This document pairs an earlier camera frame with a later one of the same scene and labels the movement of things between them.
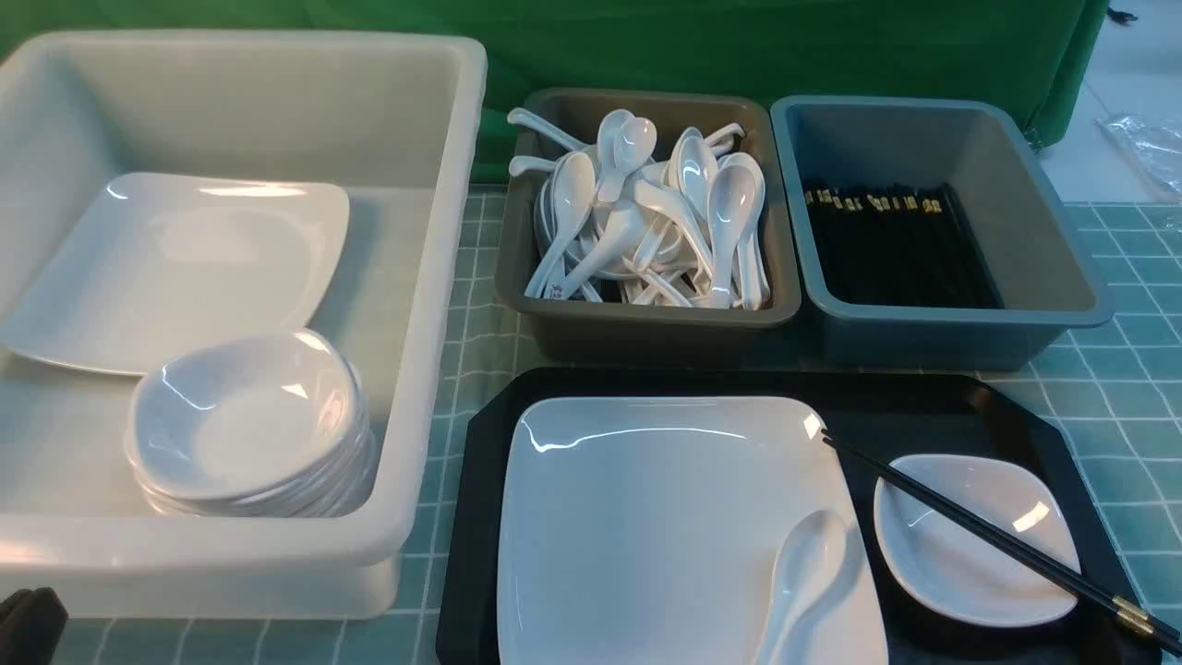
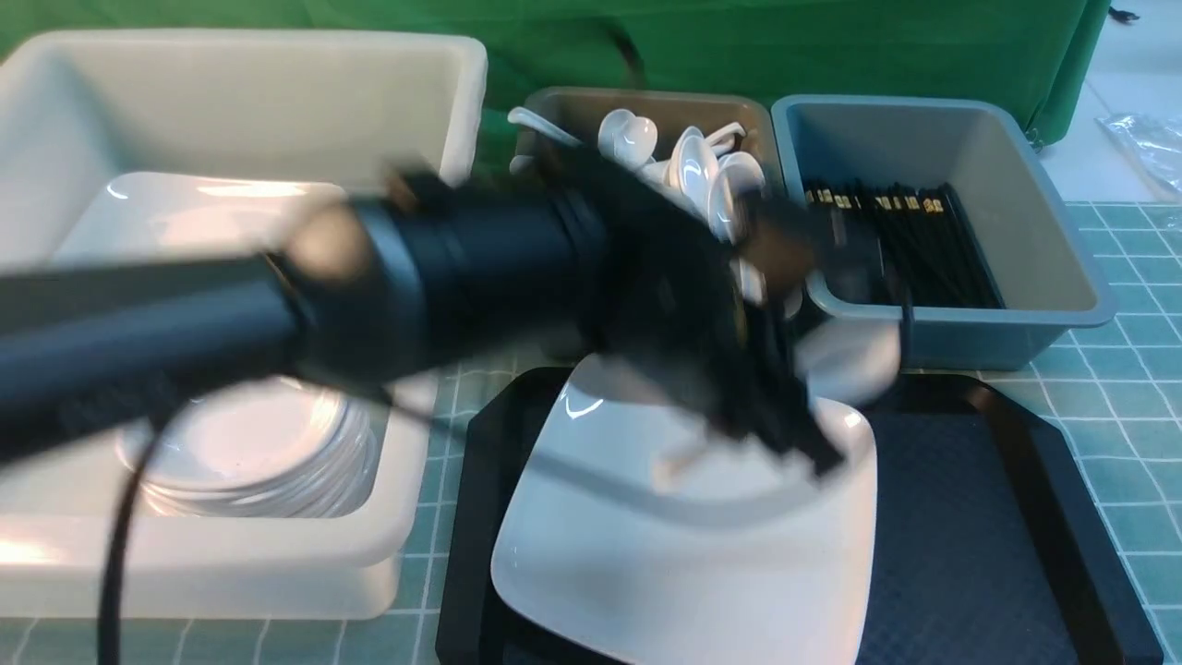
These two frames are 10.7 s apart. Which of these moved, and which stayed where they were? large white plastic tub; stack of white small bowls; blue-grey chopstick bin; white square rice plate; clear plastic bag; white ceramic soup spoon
Moved: white square rice plate; white ceramic soup spoon
Stayed: clear plastic bag; large white plastic tub; blue-grey chopstick bin; stack of white small bowls
